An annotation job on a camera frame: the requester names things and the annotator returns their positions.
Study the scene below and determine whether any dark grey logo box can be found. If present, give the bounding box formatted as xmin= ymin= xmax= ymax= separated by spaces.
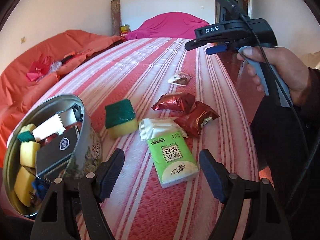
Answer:
xmin=35 ymin=126 xmax=79 ymax=181

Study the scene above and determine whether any green tissue pack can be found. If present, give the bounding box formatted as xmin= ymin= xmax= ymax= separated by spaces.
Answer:
xmin=147 ymin=132 xmax=199 ymax=189

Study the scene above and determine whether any round metal tin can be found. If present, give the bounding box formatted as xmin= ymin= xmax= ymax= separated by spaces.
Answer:
xmin=3 ymin=94 xmax=103 ymax=218

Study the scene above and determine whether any pink floral brown sachet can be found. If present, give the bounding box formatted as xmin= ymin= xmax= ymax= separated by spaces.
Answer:
xmin=168 ymin=72 xmax=193 ymax=86

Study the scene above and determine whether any red snack packet white flower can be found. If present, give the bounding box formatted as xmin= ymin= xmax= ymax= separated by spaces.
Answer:
xmin=174 ymin=101 xmax=219 ymax=138

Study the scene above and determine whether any white rectangular box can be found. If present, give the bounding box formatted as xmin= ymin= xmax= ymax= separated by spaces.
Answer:
xmin=32 ymin=108 xmax=77 ymax=142

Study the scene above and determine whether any green topped yellow sponge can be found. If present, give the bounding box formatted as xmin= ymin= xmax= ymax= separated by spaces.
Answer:
xmin=105 ymin=99 xmax=138 ymax=139

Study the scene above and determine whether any white wet wipe packet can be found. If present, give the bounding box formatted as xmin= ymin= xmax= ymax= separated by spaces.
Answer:
xmin=138 ymin=118 xmax=188 ymax=140

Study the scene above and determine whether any bright red snack packet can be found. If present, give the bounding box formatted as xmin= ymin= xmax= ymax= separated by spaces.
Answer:
xmin=151 ymin=92 xmax=195 ymax=113

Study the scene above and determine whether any small yellow sponge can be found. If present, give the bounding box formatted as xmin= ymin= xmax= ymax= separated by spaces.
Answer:
xmin=17 ymin=124 xmax=36 ymax=142

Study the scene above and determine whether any person's right forearm black sleeve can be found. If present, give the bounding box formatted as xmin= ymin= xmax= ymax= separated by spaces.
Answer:
xmin=251 ymin=69 xmax=319 ymax=239

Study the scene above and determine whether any person's right hand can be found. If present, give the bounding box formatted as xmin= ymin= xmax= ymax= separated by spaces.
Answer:
xmin=237 ymin=47 xmax=311 ymax=106

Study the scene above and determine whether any magenta covered chair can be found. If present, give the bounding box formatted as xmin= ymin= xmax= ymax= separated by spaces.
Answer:
xmin=125 ymin=12 xmax=209 ymax=40

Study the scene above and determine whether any red white striped tablecloth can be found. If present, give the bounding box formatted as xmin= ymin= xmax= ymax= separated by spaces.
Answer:
xmin=31 ymin=38 xmax=259 ymax=239

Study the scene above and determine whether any yellow tin can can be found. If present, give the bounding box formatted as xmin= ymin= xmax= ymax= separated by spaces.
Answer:
xmin=120 ymin=24 xmax=131 ymax=37

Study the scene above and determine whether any rolled patterned rug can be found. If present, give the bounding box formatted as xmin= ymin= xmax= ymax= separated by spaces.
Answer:
xmin=111 ymin=0 xmax=121 ymax=36

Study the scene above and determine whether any clear plastic wrap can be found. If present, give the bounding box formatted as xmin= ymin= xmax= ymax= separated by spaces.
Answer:
xmin=36 ymin=61 xmax=62 ymax=82

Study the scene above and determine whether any red gift bag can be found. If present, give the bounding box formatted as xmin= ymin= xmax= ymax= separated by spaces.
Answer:
xmin=25 ymin=55 xmax=52 ymax=82

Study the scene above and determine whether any black remote on sofa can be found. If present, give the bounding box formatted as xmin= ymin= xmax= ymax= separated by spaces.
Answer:
xmin=61 ymin=54 xmax=74 ymax=64

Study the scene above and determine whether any red flat box on sofa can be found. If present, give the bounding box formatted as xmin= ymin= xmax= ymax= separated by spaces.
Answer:
xmin=74 ymin=49 xmax=91 ymax=57

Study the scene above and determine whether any orange covered sofa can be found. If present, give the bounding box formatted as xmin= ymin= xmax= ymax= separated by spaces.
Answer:
xmin=1 ymin=30 xmax=125 ymax=160

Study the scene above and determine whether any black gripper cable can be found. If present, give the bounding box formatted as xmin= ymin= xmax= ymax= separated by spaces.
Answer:
xmin=240 ymin=15 xmax=320 ymax=198

